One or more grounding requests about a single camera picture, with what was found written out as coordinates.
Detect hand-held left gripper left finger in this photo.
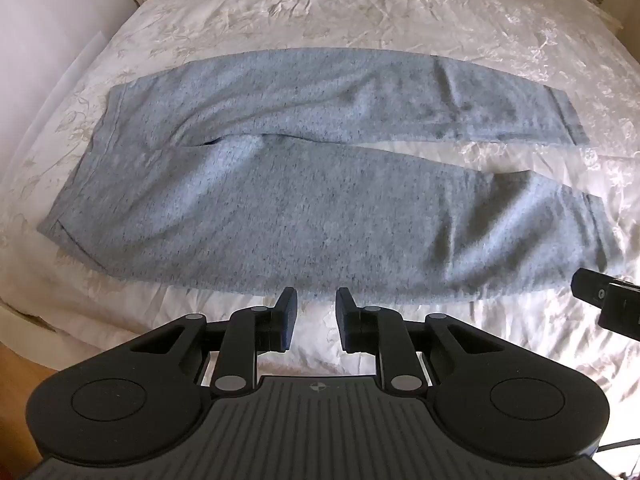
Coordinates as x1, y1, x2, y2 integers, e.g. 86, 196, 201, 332
125, 287, 299, 397

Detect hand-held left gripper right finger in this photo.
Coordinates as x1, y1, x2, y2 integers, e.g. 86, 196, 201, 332
336, 287, 506, 395

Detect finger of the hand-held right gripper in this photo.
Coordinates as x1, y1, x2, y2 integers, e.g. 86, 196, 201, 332
571, 268, 613, 307
598, 282, 640, 343

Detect grey knit pants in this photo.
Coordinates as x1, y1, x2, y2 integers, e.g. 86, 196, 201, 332
37, 47, 626, 307

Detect white embroidered bedspread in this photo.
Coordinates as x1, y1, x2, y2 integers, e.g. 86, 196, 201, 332
0, 0, 640, 411

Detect black cable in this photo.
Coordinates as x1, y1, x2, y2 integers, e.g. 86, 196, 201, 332
596, 439, 640, 455

